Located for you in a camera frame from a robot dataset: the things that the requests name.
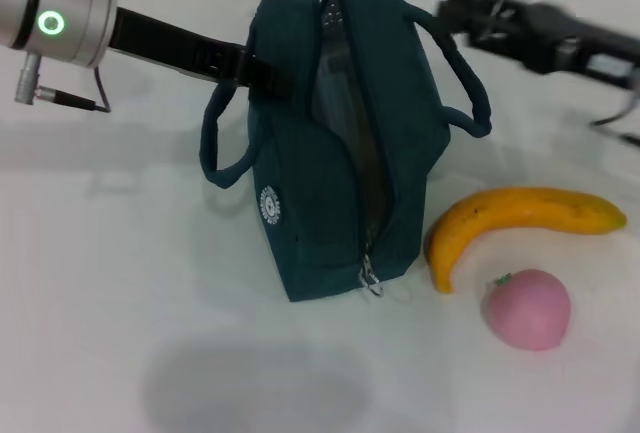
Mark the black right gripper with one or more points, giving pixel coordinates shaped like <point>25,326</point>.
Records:
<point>575,43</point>

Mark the dark teal lunch bag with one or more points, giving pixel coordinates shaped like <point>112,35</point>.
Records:
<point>400,143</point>

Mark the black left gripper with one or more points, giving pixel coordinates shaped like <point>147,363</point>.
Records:
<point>165,45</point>

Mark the yellow banana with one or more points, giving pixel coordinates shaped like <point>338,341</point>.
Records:
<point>530,210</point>

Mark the pink toy peach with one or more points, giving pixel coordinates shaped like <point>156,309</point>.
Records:
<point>525,310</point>

